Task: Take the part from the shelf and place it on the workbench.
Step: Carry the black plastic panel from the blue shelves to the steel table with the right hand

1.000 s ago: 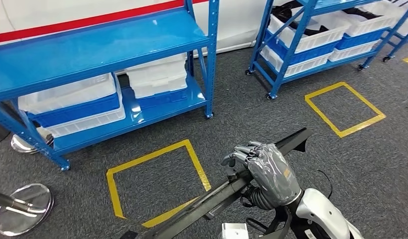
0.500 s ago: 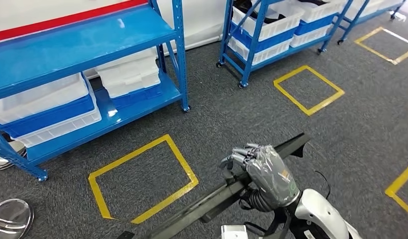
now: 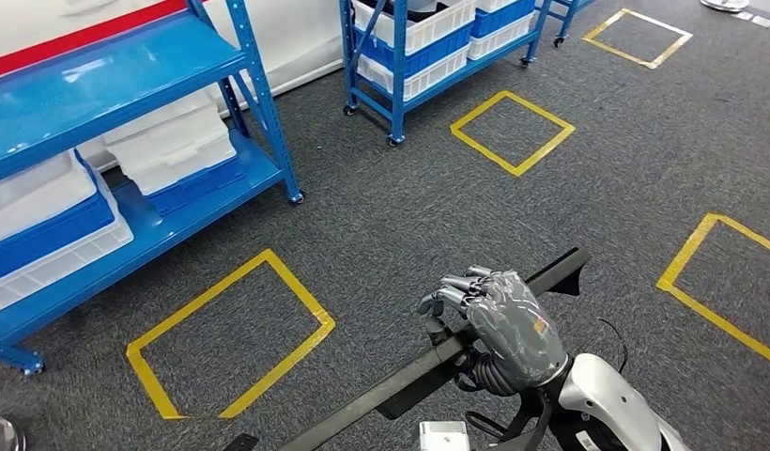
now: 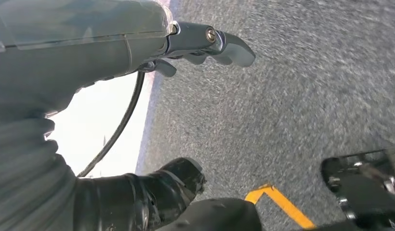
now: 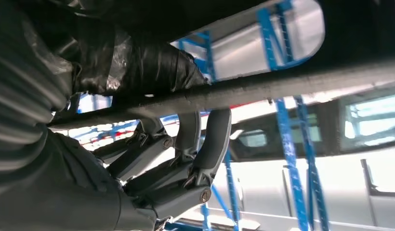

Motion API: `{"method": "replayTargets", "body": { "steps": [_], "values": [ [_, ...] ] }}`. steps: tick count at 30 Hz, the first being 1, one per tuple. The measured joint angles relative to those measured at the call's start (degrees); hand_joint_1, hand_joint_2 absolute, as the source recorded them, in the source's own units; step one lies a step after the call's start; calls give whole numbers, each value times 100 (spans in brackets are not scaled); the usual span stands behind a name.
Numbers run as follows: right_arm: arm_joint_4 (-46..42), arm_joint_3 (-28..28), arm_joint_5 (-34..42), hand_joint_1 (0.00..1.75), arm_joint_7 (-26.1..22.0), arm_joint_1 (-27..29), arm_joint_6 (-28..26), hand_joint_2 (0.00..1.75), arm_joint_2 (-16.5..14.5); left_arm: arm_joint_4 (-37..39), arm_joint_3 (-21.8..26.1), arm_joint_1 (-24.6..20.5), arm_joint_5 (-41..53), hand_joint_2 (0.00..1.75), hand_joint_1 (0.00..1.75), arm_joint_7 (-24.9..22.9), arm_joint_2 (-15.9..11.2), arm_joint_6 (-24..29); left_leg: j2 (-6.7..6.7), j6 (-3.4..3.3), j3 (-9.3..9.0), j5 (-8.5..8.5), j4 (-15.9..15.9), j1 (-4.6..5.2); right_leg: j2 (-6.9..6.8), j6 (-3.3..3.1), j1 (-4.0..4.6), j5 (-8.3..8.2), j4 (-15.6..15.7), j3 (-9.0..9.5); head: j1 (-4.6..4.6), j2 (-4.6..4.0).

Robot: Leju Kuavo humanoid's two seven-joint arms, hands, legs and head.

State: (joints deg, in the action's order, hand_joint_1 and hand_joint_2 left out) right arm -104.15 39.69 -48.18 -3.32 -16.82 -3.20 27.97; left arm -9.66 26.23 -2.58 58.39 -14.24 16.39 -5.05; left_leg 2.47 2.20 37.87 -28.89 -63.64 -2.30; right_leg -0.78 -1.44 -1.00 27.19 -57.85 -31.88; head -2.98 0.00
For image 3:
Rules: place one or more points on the black camera bracket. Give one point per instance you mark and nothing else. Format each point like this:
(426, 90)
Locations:
(522, 429)

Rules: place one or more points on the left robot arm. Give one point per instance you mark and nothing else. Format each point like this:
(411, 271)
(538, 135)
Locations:
(2, 436)

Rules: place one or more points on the silver round stanchion base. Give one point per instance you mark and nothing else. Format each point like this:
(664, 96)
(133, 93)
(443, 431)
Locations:
(724, 5)

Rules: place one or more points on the blue plastic crate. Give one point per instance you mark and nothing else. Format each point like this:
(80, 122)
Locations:
(192, 190)
(503, 18)
(435, 53)
(49, 239)

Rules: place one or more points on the black plastic frame part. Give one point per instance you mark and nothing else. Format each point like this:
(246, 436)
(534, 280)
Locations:
(391, 389)

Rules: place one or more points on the red barrier belt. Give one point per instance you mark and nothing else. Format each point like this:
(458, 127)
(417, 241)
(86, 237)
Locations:
(80, 38)

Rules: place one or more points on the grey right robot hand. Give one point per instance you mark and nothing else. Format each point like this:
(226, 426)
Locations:
(515, 336)

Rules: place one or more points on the white plastic crate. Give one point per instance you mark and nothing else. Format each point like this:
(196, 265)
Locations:
(167, 124)
(180, 165)
(494, 5)
(30, 199)
(435, 28)
(500, 40)
(435, 76)
(61, 264)

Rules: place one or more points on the blue metal shelf rack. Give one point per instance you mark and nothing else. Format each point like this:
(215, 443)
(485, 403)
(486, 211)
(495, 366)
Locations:
(111, 81)
(397, 74)
(568, 18)

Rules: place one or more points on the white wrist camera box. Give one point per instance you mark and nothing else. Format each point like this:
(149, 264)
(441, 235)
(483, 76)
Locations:
(444, 437)

